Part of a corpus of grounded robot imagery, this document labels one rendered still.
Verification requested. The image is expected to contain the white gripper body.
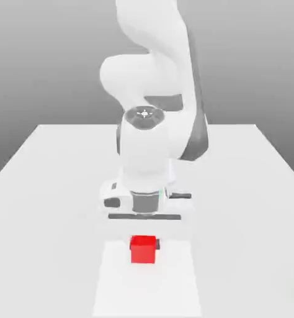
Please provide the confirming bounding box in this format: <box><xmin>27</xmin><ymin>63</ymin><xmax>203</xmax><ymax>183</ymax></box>
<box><xmin>102</xmin><ymin>208</ymin><xmax>187</xmax><ymax>226</ymax></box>

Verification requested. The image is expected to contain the small red cube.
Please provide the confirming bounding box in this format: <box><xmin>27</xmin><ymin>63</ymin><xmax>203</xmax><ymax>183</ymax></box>
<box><xmin>130</xmin><ymin>235</ymin><xmax>157</xmax><ymax>265</ymax></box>

